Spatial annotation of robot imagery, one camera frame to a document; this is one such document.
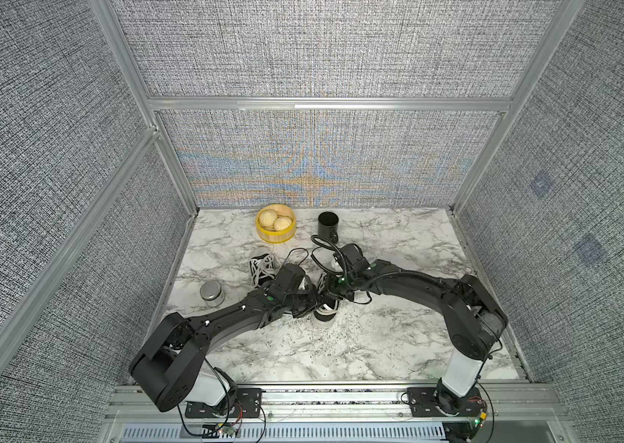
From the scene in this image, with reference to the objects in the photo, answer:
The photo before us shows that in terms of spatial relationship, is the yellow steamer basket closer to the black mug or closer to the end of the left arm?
the black mug

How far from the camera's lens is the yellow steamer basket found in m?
1.08

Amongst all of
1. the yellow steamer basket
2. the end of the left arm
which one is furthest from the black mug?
the end of the left arm

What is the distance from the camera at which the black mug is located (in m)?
1.06

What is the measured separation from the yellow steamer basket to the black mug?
4.3 inches
